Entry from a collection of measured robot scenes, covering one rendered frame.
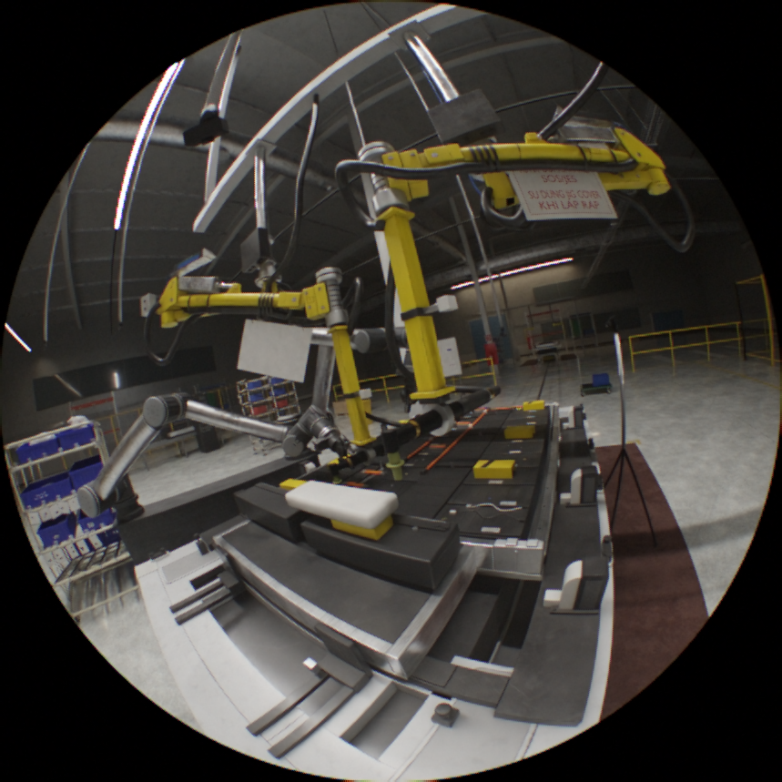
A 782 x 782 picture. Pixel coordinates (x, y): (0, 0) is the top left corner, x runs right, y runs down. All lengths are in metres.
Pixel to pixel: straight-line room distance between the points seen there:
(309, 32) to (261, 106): 2.90
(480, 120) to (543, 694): 1.46
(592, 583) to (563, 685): 0.23
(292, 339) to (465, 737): 1.35
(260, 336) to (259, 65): 9.09
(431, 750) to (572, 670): 0.30
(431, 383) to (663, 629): 1.76
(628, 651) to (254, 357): 2.29
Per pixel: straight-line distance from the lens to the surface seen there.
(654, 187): 1.18
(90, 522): 3.07
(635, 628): 1.85
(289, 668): 0.92
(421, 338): 0.65
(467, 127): 1.07
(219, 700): 0.88
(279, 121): 2.23
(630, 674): 1.71
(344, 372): 1.11
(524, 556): 0.78
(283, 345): 1.22
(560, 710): 0.65
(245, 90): 10.15
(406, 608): 0.66
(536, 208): 0.88
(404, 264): 0.69
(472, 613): 0.90
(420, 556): 0.61
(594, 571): 0.68
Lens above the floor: 1.49
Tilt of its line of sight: 5 degrees down
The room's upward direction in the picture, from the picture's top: 12 degrees counter-clockwise
